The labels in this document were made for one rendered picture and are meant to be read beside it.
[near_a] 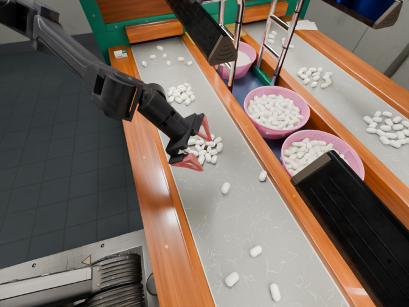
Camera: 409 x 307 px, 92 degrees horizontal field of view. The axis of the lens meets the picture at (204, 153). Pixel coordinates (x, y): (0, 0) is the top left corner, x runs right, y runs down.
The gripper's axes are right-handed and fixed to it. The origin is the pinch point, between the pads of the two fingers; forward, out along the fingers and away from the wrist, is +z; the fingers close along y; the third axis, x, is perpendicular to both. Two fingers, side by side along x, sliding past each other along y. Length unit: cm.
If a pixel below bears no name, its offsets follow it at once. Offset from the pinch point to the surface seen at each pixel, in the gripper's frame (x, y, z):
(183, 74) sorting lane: -30, -55, -3
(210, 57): 7.2, -18.7, -13.7
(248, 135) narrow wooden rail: -0.3, -21.5, 18.6
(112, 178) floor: -117, -22, 22
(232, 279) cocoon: 0.6, 24.7, 19.9
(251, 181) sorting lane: 0.8, -4.3, 22.8
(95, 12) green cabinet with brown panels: -53, -66, -47
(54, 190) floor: -145, -2, -1
